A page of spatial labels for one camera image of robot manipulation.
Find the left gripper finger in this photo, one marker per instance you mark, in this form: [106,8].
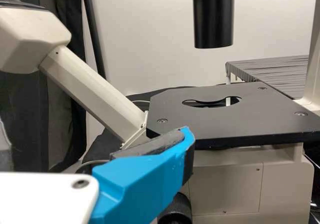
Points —
[140,184]

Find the cream microscope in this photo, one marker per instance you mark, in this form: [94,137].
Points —
[237,114]

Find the black platform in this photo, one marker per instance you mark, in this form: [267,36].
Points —
[275,74]

